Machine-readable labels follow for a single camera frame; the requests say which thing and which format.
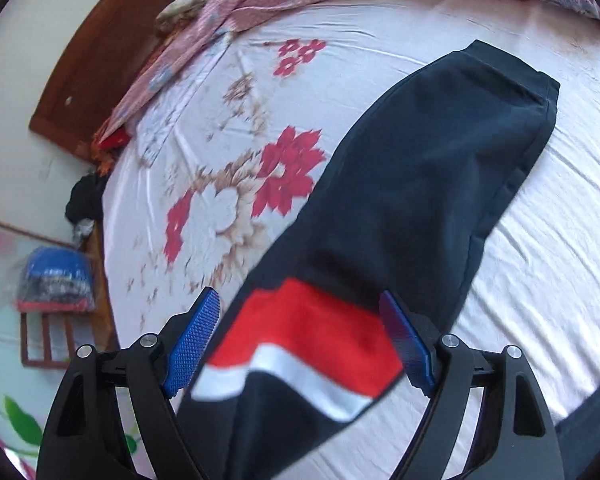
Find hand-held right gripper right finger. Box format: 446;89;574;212
378;290;566;480

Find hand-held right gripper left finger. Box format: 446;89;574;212
37;286;223;480

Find dark pants with red stripe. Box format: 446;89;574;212
172;39;562;480

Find bed with white floral sheet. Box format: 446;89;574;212
92;0;600;480

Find grey cloth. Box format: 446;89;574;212
71;219;97;248

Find clear plastic bag with clothes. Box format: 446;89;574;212
15;246;96;316

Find wooden chair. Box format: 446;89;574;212
20;310;81;369

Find black clothing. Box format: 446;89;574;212
65;172;109;226

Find orange fringed cloth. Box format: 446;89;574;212
91;132;118;175

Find red pillow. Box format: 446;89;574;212
96;128;132;153

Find wooden headboard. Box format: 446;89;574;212
29;0;241;161

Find beige floral cloth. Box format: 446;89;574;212
155;0;243;36

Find pink patterned quilt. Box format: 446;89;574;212
92;0;600;151

